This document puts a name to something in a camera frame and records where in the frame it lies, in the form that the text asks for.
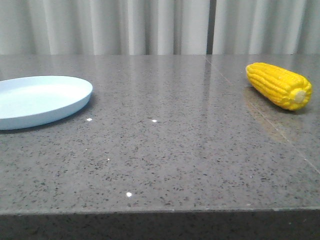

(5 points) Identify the yellow corn cob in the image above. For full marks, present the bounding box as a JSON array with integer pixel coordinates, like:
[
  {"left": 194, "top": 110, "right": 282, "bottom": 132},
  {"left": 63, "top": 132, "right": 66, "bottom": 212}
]
[{"left": 245, "top": 62, "right": 313, "bottom": 111}]

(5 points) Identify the light blue round plate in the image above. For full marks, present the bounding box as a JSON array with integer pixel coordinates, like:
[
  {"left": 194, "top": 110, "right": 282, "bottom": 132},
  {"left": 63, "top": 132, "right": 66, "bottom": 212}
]
[{"left": 0, "top": 75, "right": 93, "bottom": 130}]

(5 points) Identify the white pleated curtain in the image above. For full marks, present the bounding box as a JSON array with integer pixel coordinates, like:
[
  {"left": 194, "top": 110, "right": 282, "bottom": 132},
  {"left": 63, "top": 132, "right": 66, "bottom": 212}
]
[{"left": 0, "top": 0, "right": 320, "bottom": 55}]

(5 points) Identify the grey vertical post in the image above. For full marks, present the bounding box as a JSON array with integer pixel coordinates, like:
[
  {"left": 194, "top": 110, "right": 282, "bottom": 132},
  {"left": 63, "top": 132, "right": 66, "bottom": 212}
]
[{"left": 206, "top": 0, "right": 217, "bottom": 55}]

